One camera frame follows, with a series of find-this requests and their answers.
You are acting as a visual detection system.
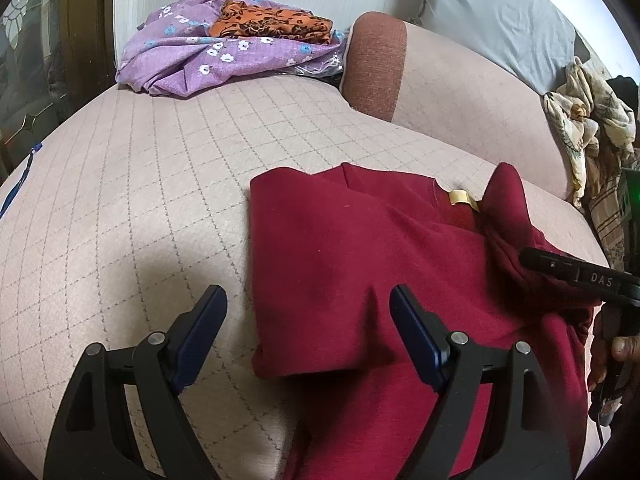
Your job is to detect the wooden glass door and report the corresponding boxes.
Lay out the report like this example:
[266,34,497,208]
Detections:
[1,0,115,178]

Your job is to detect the blue cord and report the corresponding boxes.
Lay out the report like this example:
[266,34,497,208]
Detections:
[0,142,45,219]

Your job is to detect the grey pillow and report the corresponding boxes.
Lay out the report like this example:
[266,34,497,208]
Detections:
[416,0,591,94]

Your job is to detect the purple floral cloth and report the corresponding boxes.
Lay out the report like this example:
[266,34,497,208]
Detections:
[115,0,346,98]

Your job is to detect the dark red shirt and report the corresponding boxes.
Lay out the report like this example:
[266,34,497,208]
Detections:
[250,164,596,479]

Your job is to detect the orange black patterned cloth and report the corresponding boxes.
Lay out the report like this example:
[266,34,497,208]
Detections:
[209,0,333,44]

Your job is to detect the pink brown bolster pillow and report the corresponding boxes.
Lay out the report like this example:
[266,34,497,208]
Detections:
[341,12,572,200]

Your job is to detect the right hand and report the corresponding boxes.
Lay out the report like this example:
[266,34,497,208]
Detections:
[587,309,640,396]

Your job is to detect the beige patterned crumpled cloth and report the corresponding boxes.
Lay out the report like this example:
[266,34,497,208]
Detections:
[541,58,639,270]

